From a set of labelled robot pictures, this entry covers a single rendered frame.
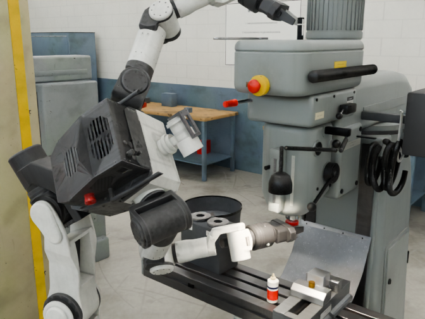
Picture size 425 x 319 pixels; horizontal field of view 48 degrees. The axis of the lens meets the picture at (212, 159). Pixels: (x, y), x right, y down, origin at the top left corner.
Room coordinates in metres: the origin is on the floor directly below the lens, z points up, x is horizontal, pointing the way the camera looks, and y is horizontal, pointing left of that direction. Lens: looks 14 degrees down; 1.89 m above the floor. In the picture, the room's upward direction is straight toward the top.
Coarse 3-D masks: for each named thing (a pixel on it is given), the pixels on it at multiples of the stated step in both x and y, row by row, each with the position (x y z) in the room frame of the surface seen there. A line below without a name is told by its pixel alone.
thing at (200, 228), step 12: (192, 216) 1.90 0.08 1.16; (204, 216) 1.90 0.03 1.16; (192, 228) 1.86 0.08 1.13; (204, 228) 1.81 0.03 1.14; (216, 240) 1.77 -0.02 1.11; (216, 252) 1.77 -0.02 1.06; (228, 252) 1.80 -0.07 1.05; (204, 264) 1.81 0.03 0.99; (216, 264) 1.77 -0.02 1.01; (228, 264) 1.80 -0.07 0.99
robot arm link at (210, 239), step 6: (216, 228) 1.46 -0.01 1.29; (222, 228) 1.45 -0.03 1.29; (228, 228) 1.45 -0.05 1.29; (234, 228) 1.45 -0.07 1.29; (240, 228) 1.45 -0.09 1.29; (210, 234) 1.45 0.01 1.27; (216, 234) 1.45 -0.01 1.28; (210, 240) 1.44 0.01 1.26; (210, 246) 1.43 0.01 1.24; (210, 252) 1.43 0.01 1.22
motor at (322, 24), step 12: (312, 0) 1.74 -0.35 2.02; (324, 0) 1.70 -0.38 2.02; (336, 0) 1.69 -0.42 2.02; (348, 0) 1.68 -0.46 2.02; (360, 0) 1.71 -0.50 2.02; (312, 12) 1.74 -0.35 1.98; (324, 12) 1.70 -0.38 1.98; (336, 12) 1.69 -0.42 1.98; (348, 12) 1.69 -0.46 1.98; (360, 12) 1.72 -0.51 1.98; (312, 24) 1.74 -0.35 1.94; (324, 24) 1.70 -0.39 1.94; (336, 24) 1.68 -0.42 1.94; (348, 24) 1.69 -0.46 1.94; (360, 24) 1.72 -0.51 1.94; (312, 36) 1.73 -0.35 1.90; (324, 36) 1.69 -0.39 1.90; (336, 36) 1.68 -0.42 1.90; (348, 36) 1.68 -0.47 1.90; (360, 36) 1.72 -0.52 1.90
